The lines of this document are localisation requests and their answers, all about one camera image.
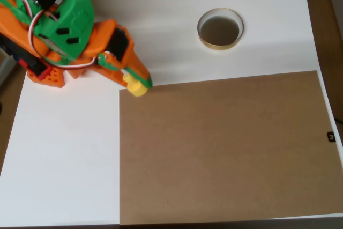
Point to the round gold-rimmed bowl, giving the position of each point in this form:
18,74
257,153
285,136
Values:
220,32

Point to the small yellow plastic piece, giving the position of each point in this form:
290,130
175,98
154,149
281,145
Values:
136,88

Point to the orange gripper black servo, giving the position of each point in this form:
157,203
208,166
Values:
130,60

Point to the black and red table clamp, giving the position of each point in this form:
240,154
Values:
24,60

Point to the brown fibreboard sheet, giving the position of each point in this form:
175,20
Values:
222,148

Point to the small black clip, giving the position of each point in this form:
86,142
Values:
330,137

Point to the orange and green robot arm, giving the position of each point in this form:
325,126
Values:
75,17

